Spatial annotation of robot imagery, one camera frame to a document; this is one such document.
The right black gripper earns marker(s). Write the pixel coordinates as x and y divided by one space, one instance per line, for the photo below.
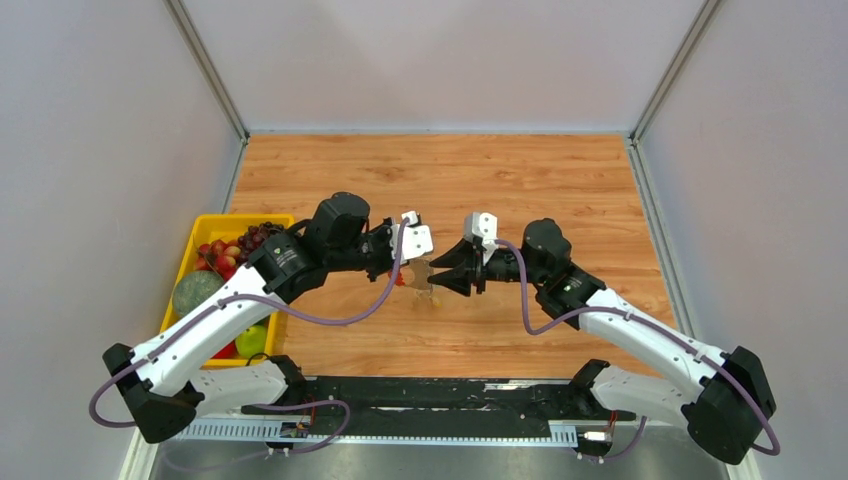
459 279

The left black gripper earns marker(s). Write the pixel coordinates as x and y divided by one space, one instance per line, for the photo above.
384 231

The keyring tool with keys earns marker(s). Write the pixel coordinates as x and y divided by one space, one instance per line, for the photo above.
413 277

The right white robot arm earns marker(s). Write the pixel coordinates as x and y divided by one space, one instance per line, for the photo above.
722 399

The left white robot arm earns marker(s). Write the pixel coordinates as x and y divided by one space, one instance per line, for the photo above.
160 386

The dark grape bunch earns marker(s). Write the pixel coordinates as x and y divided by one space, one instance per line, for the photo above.
254 237

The green lime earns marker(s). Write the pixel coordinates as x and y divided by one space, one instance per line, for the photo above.
251 341

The small red lychee cluster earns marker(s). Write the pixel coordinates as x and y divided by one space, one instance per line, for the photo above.
219 257

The yellow plastic bin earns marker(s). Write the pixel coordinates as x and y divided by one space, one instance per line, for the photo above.
227 227

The red apple right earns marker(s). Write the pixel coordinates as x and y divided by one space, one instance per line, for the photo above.
228 352

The green melon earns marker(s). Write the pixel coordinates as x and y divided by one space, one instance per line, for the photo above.
193 289

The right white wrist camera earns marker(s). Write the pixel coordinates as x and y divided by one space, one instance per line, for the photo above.
481 231

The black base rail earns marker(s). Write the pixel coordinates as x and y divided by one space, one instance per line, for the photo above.
441 408

